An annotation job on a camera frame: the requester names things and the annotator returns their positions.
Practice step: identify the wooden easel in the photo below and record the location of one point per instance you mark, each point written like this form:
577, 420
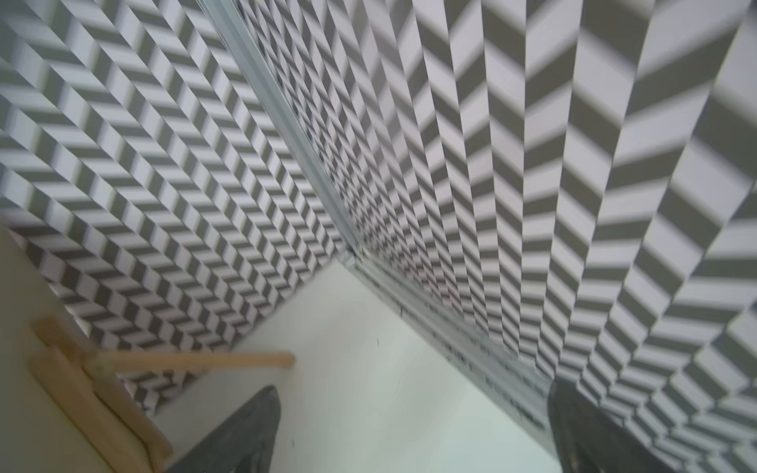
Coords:
82, 380

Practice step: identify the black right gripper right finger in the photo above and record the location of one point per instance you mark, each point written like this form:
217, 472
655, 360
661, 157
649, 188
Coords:
587, 440

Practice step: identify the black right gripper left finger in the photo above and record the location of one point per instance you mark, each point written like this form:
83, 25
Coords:
244, 442

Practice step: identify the aluminium corner post right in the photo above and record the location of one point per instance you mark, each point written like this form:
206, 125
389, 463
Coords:
384, 249

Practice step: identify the plywood board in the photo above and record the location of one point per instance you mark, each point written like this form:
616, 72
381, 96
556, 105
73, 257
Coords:
36, 436

